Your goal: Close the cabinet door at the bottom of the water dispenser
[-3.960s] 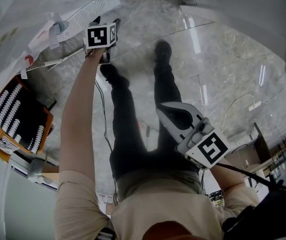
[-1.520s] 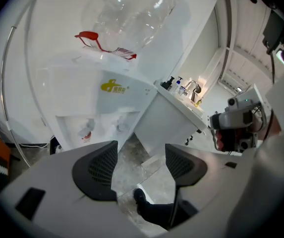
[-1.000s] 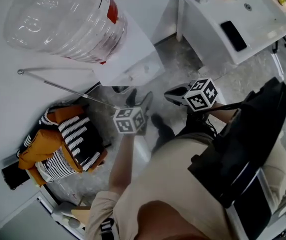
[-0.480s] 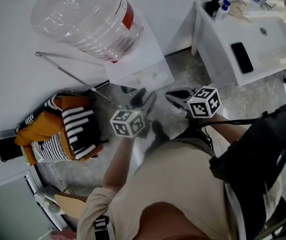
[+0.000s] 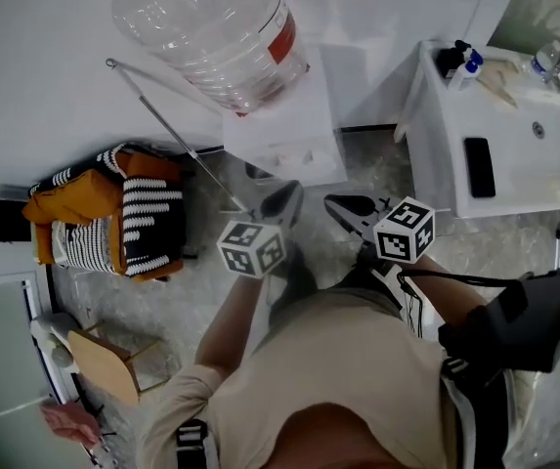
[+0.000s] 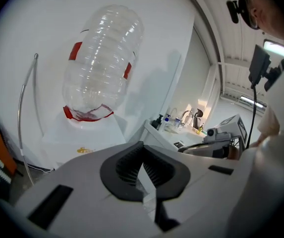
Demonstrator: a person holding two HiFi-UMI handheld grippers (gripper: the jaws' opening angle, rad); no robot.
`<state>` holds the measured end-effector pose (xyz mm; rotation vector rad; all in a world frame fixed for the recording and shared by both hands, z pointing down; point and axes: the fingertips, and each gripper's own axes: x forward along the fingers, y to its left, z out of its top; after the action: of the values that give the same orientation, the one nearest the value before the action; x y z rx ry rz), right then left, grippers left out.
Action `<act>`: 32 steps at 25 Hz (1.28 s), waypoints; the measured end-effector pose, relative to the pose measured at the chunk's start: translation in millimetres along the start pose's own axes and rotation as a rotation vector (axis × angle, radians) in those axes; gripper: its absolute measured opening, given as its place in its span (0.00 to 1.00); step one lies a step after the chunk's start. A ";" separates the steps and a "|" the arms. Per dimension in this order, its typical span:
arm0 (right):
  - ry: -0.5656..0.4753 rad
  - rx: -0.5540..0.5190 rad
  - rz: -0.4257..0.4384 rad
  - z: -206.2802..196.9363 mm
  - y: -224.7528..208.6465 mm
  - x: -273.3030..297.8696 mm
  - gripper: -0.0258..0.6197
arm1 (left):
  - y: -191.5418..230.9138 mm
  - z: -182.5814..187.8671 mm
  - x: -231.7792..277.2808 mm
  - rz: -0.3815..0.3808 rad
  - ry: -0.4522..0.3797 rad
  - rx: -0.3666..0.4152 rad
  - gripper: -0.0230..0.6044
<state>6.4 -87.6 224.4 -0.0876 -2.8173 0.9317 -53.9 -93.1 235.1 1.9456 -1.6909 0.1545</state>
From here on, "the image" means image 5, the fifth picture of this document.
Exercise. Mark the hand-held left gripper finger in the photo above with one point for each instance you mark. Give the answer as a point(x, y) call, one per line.
point(267, 203)
point(291, 213)

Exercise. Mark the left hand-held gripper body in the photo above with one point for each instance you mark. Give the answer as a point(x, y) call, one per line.
point(250, 249)

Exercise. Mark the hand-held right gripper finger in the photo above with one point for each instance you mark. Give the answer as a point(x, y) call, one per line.
point(353, 223)
point(379, 205)

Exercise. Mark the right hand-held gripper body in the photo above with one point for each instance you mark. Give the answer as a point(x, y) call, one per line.
point(404, 232)

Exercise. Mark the white water dispenser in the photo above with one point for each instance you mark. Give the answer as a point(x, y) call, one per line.
point(299, 125)

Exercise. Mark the person's left forearm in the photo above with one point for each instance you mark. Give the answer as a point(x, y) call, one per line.
point(226, 325)

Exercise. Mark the person's right forearm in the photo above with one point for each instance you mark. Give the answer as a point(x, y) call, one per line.
point(445, 296)

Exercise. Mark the white vanity cabinet with sink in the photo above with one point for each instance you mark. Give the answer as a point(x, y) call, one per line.
point(529, 164)

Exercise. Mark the clear water jug red label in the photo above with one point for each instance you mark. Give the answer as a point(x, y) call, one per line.
point(201, 27)

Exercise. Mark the dark waste bin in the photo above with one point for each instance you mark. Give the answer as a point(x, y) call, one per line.
point(257, 171)

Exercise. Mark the person's black trousers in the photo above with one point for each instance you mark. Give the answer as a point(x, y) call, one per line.
point(299, 281)

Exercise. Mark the black phone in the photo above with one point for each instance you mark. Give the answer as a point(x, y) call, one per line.
point(480, 169)

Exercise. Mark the black white wavy blanket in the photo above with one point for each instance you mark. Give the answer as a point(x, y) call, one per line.
point(152, 213)

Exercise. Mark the metal pole flat mop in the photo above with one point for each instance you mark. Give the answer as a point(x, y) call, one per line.
point(179, 138)

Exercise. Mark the person's beige shirt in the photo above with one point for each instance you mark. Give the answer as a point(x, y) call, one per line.
point(333, 359)

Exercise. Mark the black metal hip box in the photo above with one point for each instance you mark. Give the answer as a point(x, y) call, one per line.
point(529, 320)

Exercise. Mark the white bottle blue cap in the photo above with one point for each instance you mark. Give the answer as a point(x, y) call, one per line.
point(462, 73)

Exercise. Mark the black pump bottle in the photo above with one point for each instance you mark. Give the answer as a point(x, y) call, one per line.
point(448, 61)

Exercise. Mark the thin striped cushion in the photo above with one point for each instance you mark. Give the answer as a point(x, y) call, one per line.
point(84, 244)

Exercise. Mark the orange sofa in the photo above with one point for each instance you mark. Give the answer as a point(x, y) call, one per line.
point(74, 198)

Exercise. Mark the wooden side table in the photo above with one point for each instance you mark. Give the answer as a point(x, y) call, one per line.
point(103, 364)

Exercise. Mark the person's chin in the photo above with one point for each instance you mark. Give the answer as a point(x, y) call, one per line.
point(333, 438)

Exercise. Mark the grey white floor appliance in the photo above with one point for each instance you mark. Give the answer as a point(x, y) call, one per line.
point(50, 340)

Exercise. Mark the clear small plastic bottle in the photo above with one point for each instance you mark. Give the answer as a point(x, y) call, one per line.
point(546, 59)

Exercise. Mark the pink cloth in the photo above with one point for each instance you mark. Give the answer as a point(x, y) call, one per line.
point(69, 420)

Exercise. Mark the black box by wall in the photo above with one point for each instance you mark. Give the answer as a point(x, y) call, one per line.
point(8, 220)

